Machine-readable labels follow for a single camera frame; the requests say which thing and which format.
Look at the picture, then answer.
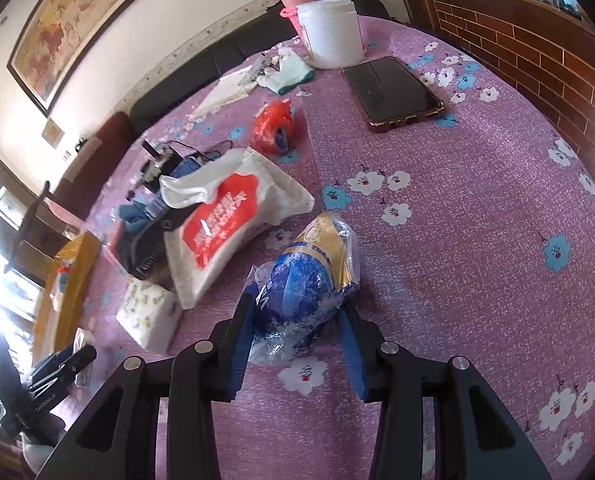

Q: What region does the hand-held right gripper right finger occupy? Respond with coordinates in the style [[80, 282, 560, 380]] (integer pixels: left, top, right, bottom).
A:
[[338, 302, 553, 480]]

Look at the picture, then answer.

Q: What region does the black electric motor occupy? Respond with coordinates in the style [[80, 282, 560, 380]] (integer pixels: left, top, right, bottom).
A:
[[138, 140, 213, 196]]

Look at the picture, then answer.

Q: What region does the small grey packet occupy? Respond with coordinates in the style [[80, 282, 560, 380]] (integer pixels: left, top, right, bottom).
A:
[[248, 56, 273, 81]]

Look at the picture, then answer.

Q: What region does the purple floral tablecloth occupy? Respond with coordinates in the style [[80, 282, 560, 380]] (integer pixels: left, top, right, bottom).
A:
[[38, 15, 595, 480]]

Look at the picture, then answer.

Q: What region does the black sofa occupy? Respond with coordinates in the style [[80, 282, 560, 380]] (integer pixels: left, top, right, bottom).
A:
[[128, 0, 393, 136]]

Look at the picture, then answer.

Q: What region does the red plastic bag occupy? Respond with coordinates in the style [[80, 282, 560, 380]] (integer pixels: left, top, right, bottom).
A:
[[251, 99, 305, 156]]

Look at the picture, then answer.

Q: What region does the white paper booklet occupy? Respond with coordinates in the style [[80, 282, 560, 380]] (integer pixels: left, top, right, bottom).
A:
[[190, 55, 281, 116]]

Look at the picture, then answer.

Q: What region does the black cable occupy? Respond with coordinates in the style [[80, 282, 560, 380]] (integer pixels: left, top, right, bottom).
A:
[[195, 141, 236, 163]]

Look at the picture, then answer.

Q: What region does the blue and gold plastic bag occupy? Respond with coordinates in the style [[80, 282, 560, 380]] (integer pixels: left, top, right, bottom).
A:
[[248, 211, 361, 367]]

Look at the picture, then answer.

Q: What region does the white plastic jar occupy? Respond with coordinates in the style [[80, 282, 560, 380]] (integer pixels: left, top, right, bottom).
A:
[[296, 0, 366, 70]]

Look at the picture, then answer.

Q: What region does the black smartphone gold case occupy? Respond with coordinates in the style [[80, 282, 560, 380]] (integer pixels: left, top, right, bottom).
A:
[[341, 56, 445, 133]]

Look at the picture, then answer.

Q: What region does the small wall picture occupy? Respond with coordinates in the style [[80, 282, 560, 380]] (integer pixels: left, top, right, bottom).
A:
[[42, 119, 66, 148]]

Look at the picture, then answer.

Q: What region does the white floral tissue pack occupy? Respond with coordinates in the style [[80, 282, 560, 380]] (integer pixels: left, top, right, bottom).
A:
[[115, 279, 182, 353]]

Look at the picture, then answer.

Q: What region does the yellow cardboard box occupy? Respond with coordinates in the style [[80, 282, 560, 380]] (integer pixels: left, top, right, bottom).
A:
[[32, 231, 102, 361]]

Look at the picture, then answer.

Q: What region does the black soft pouch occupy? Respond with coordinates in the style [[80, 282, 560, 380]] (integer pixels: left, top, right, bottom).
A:
[[118, 205, 193, 282]]

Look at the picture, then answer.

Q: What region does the white glove green cuff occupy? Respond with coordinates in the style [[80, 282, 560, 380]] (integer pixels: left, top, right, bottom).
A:
[[256, 47, 315, 96]]

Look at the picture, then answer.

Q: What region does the white tissue packet red label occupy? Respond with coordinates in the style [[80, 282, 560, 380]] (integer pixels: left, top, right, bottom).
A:
[[158, 147, 315, 311]]

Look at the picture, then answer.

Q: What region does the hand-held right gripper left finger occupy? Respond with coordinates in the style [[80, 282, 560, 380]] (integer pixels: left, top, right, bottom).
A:
[[36, 291, 258, 480]]

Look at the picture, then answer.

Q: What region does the framed wall painting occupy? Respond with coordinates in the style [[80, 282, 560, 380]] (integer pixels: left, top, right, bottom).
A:
[[6, 0, 184, 117]]

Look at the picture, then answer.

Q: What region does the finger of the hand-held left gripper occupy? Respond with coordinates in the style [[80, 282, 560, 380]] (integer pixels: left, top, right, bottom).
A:
[[25, 344, 98, 380], [28, 376, 73, 397]]

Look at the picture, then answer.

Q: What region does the dark wooden chair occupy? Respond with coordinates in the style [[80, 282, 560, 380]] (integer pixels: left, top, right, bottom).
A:
[[2, 182, 53, 273]]

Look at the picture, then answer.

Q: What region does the blue cloth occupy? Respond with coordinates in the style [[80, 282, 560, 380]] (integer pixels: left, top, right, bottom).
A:
[[118, 200, 151, 233]]

